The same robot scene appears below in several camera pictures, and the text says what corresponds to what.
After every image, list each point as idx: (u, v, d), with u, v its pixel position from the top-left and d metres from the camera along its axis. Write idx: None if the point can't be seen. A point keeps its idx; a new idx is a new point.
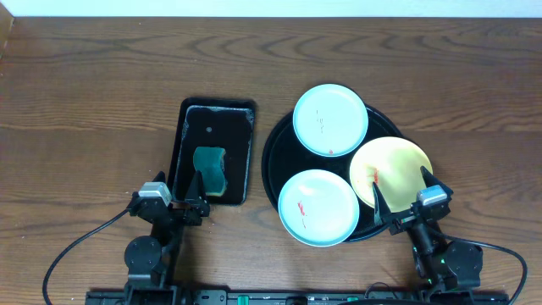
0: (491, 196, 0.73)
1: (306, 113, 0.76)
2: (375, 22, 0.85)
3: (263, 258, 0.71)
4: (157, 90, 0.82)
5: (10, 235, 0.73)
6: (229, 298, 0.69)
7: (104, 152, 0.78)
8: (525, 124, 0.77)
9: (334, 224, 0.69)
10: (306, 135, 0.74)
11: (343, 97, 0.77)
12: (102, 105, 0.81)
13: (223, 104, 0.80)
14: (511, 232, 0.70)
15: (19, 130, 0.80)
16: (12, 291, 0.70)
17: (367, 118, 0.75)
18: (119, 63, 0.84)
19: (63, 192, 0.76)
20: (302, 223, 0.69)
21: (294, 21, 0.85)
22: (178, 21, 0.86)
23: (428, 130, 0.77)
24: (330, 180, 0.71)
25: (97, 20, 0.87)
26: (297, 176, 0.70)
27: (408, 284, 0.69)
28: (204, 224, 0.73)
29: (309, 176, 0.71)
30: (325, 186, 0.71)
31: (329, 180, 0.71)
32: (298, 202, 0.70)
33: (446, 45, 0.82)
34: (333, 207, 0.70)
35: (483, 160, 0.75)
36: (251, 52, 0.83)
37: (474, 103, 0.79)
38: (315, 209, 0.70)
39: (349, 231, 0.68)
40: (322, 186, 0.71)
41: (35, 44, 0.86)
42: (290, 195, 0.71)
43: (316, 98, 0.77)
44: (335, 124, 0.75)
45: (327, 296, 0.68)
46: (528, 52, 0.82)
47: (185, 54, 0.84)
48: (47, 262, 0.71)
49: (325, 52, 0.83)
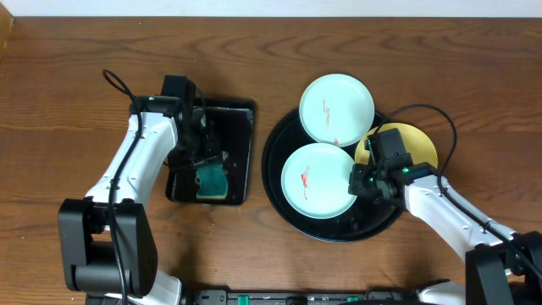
0: (492, 195, 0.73)
1: (313, 104, 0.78)
2: (375, 21, 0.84)
3: (262, 258, 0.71)
4: (157, 89, 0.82)
5: (9, 235, 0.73)
6: (229, 298, 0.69)
7: (104, 151, 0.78)
8: (526, 124, 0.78)
9: (333, 199, 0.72)
10: (313, 124, 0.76)
11: (351, 87, 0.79)
12: (104, 105, 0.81)
13: (223, 105, 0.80)
14: None
15: (19, 130, 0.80)
16: (12, 291, 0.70)
17: (373, 109, 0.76)
18: (119, 63, 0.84)
19: (63, 192, 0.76)
20: (303, 194, 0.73)
21: (295, 21, 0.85)
22: (177, 20, 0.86)
23: (428, 130, 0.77)
24: (341, 157, 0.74)
25: (97, 20, 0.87)
26: (302, 149, 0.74)
27: (409, 284, 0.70)
28: (204, 224, 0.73)
29: (323, 150, 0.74)
30: (328, 161, 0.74)
31: (331, 155, 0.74)
32: (301, 174, 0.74)
33: (446, 45, 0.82)
34: (334, 182, 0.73)
35: (483, 160, 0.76)
36: (251, 52, 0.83)
37: (474, 103, 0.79)
38: (316, 181, 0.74)
39: (338, 213, 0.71)
40: (333, 162, 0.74)
41: (35, 44, 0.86)
42: (294, 166, 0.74)
43: (324, 89, 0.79)
44: (342, 116, 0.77)
45: (327, 296, 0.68)
46: (528, 52, 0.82)
47: (185, 54, 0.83)
48: (48, 262, 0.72)
49: (325, 52, 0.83)
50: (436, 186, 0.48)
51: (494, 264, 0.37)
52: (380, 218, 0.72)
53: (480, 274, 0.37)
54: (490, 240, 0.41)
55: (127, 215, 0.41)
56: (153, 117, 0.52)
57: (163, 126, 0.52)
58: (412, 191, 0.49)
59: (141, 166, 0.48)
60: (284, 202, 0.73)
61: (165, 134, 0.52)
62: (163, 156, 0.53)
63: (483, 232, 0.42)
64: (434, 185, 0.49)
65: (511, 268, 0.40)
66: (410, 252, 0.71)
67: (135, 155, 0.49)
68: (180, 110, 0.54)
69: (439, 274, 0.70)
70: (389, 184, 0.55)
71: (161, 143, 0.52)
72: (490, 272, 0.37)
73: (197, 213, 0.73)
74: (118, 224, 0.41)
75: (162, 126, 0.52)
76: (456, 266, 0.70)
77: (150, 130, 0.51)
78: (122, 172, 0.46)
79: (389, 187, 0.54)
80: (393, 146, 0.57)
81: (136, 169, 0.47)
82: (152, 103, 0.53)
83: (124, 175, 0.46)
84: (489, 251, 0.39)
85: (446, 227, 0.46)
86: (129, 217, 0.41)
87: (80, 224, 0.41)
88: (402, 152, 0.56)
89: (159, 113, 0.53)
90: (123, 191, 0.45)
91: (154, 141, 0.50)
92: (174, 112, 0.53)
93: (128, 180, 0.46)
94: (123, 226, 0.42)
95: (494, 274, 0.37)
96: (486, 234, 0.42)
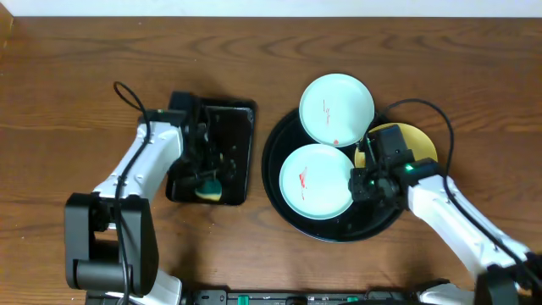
0: (491, 196, 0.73)
1: (313, 105, 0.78)
2: (375, 21, 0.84)
3: (263, 258, 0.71)
4: (157, 89, 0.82)
5: (10, 235, 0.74)
6: (229, 298, 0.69)
7: (104, 152, 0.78)
8: (525, 124, 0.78)
9: (330, 201, 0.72)
10: (313, 124, 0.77)
11: (351, 87, 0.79)
12: (105, 106, 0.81)
13: (223, 104, 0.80)
14: (510, 231, 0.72)
15: (20, 130, 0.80)
16: (13, 291, 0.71)
17: (373, 108, 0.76)
18: (119, 64, 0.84)
19: (63, 193, 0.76)
20: (301, 195, 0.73)
21: (294, 21, 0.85)
22: (177, 20, 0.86)
23: (428, 130, 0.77)
24: (339, 158, 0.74)
25: (97, 20, 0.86)
26: (301, 149, 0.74)
27: (408, 284, 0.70)
28: (204, 224, 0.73)
29: (323, 151, 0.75)
30: (327, 163, 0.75)
31: (330, 156, 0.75)
32: (300, 174, 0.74)
33: (446, 46, 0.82)
34: (332, 185, 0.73)
35: (483, 159, 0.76)
36: (251, 52, 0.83)
37: (473, 104, 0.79)
38: (315, 183, 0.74)
39: (339, 213, 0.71)
40: (331, 163, 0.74)
41: (35, 44, 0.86)
42: (293, 167, 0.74)
43: (323, 89, 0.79)
44: (341, 116, 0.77)
45: (327, 296, 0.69)
46: (528, 52, 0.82)
47: (185, 54, 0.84)
48: (48, 262, 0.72)
49: (325, 52, 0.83)
50: (443, 190, 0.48)
51: (506, 289, 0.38)
52: (379, 219, 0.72)
53: (493, 297, 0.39)
54: (502, 260, 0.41)
55: (133, 210, 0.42)
56: (162, 127, 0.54)
57: (170, 134, 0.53)
58: (417, 192, 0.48)
59: (148, 167, 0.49)
60: (284, 204, 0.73)
61: (172, 140, 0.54)
62: (168, 163, 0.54)
63: (494, 249, 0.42)
64: (442, 188, 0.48)
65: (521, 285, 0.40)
66: (410, 252, 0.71)
67: (144, 156, 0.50)
68: (186, 122, 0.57)
69: (439, 274, 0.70)
70: (391, 182, 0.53)
71: (168, 151, 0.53)
72: (502, 295, 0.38)
73: (198, 213, 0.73)
74: (123, 218, 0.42)
75: (168, 135, 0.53)
76: (456, 266, 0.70)
77: (157, 138, 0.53)
78: (129, 171, 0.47)
79: (391, 185, 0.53)
80: (393, 145, 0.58)
81: (142, 169, 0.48)
82: (163, 115, 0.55)
83: (130, 174, 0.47)
84: (502, 271, 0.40)
85: (456, 238, 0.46)
86: (134, 213, 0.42)
87: (86, 219, 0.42)
88: (401, 151, 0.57)
89: (167, 123, 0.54)
90: (129, 185, 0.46)
91: (161, 146, 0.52)
92: (180, 123, 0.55)
93: (133, 180, 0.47)
94: (129, 222, 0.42)
95: (506, 296, 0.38)
96: (498, 251, 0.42)
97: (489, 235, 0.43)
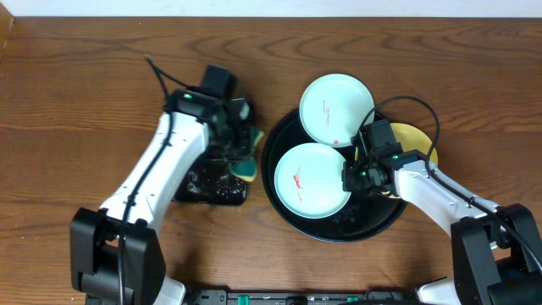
0: (491, 196, 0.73)
1: (312, 105, 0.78)
2: (375, 21, 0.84)
3: (263, 258, 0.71)
4: (157, 89, 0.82)
5: (9, 235, 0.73)
6: (229, 298, 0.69)
7: (104, 152, 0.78)
8: (525, 124, 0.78)
9: (326, 201, 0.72)
10: (313, 124, 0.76)
11: (350, 87, 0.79)
12: (104, 106, 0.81)
13: None
14: None
15: (20, 130, 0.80)
16: (13, 291, 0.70)
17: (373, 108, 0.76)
18: (119, 63, 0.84)
19: (63, 193, 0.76)
20: (298, 195, 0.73)
21: (294, 21, 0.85)
22: (177, 20, 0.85)
23: (428, 130, 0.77)
24: (333, 156, 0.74)
25: (97, 19, 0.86)
26: (296, 148, 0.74)
27: (408, 284, 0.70)
28: (204, 224, 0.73)
29: (318, 150, 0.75)
30: (321, 161, 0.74)
31: (325, 155, 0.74)
32: (295, 174, 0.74)
33: (446, 46, 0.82)
34: (328, 184, 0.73)
35: (483, 159, 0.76)
36: (251, 52, 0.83)
37: (474, 103, 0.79)
38: (310, 182, 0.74)
39: (333, 212, 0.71)
40: (326, 162, 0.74)
41: (35, 44, 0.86)
42: (288, 166, 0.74)
43: (323, 89, 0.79)
44: (341, 115, 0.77)
45: (327, 296, 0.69)
46: (528, 52, 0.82)
47: (185, 54, 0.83)
48: (48, 262, 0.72)
49: (325, 52, 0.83)
50: (423, 169, 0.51)
51: (478, 235, 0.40)
52: (378, 219, 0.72)
53: (466, 245, 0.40)
54: (475, 213, 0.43)
55: (137, 239, 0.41)
56: (187, 119, 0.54)
57: (193, 134, 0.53)
58: (400, 176, 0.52)
59: (161, 185, 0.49)
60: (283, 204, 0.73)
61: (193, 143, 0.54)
62: (189, 161, 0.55)
63: (467, 207, 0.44)
64: (423, 168, 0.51)
65: (498, 242, 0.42)
66: (410, 252, 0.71)
67: (160, 166, 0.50)
68: (215, 111, 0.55)
69: (439, 273, 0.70)
70: (380, 171, 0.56)
71: (188, 151, 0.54)
72: (474, 241, 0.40)
73: (198, 213, 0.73)
74: (126, 244, 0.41)
75: (190, 133, 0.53)
76: None
77: (178, 136, 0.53)
78: (142, 186, 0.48)
79: (381, 174, 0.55)
80: (383, 137, 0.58)
81: (155, 185, 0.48)
82: (190, 100, 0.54)
83: (142, 191, 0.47)
84: (473, 221, 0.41)
85: (434, 207, 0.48)
86: (137, 242, 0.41)
87: (91, 236, 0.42)
88: (391, 143, 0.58)
89: (193, 114, 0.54)
90: (138, 207, 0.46)
91: (180, 151, 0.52)
92: (207, 114, 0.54)
93: (145, 197, 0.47)
94: (131, 250, 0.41)
95: (478, 245, 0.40)
96: (472, 207, 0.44)
97: (462, 196, 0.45)
